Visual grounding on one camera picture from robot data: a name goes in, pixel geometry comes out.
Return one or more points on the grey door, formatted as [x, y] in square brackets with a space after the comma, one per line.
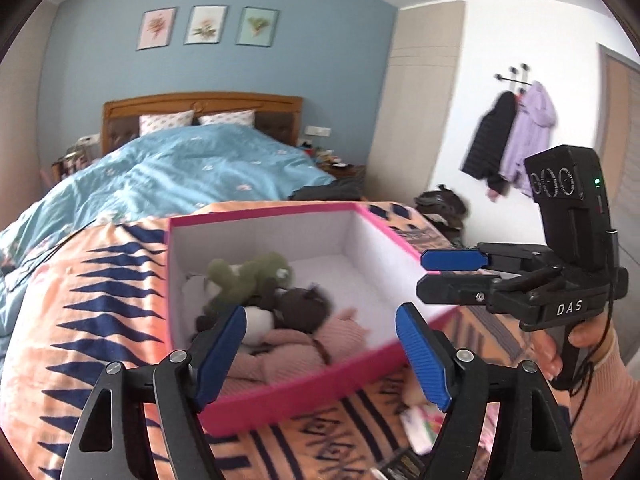
[622, 120]

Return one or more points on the beige wardrobe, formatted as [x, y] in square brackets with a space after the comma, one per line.
[415, 110]

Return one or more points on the brown and white plush toy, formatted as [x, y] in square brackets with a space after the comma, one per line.
[300, 307]

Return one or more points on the cluttered bedside table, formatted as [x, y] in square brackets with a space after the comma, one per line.
[332, 160]

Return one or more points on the cluttered bedside shelf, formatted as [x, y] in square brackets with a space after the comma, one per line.
[75, 157]

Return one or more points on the pink knitted plush toy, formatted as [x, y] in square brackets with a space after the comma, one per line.
[300, 355]

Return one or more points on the pink flower wall picture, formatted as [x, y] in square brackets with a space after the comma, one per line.
[156, 29]

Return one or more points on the black wall hook rack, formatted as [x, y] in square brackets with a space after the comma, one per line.
[515, 78]

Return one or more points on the white wall socket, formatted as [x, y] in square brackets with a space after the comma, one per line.
[318, 131]

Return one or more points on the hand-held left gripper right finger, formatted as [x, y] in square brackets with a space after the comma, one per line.
[422, 355]

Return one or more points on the pink floral tissue pack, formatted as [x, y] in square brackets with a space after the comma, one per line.
[420, 425]

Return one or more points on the wooden bed headboard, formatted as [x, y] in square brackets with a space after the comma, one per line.
[225, 102]

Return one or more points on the white dotted pillow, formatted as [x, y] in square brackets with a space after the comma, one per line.
[227, 118]
[165, 121]

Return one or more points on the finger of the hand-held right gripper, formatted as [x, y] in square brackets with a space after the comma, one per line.
[452, 258]
[450, 288]

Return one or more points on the lilac jacket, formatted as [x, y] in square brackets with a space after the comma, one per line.
[530, 130]

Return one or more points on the blue duvet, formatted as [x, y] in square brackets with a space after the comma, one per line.
[175, 170]

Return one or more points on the dark cloth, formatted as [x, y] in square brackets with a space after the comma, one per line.
[330, 189]

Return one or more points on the orange patterned blanket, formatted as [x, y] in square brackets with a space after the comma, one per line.
[100, 310]

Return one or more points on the pink cardboard box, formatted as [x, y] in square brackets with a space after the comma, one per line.
[350, 240]

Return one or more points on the person's right hand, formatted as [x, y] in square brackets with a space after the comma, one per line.
[547, 355]

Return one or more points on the white flower wall picture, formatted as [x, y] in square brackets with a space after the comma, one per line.
[205, 24]

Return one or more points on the black puffer coat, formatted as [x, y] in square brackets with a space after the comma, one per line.
[492, 145]

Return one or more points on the green leaf wall picture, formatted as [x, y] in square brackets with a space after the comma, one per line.
[256, 26]

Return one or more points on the green plush toy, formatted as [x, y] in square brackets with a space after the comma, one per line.
[235, 280]

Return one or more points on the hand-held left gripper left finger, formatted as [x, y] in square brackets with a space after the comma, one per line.
[220, 355]

